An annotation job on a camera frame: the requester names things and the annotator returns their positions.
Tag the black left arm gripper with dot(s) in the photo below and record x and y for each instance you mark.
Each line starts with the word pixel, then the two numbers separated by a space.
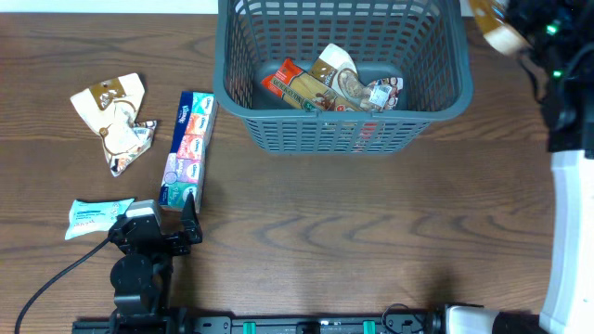
pixel 180 244

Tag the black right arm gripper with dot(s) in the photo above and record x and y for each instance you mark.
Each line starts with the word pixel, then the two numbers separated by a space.
pixel 524 21

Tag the colourful Kleenex tissue multipack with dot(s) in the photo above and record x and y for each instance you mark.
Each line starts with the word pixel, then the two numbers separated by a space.
pixel 184 169

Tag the beige brown Pan snack bag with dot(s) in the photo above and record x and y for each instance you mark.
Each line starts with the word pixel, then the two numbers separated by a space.
pixel 490 17

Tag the beige snack bag with barcode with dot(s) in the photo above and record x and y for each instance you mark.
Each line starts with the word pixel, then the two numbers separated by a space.
pixel 336 70

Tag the orange yellow pasta packet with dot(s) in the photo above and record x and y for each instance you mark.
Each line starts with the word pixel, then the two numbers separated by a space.
pixel 303 91

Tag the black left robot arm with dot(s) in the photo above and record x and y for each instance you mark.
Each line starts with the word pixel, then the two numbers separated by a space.
pixel 142 277

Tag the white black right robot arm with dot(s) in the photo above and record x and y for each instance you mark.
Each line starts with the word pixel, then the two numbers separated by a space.
pixel 567 110

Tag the light blue wipes packet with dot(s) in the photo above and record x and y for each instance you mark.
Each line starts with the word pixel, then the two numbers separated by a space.
pixel 90 217

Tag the grey plastic basket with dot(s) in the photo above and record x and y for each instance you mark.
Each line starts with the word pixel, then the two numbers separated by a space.
pixel 421 41

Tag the crumpled beige snack bag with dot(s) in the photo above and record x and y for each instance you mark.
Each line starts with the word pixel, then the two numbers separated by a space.
pixel 110 109

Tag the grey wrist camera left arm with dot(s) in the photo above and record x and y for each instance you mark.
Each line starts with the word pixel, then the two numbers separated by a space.
pixel 143 208

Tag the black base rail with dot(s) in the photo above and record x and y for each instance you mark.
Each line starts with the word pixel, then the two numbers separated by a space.
pixel 399 322

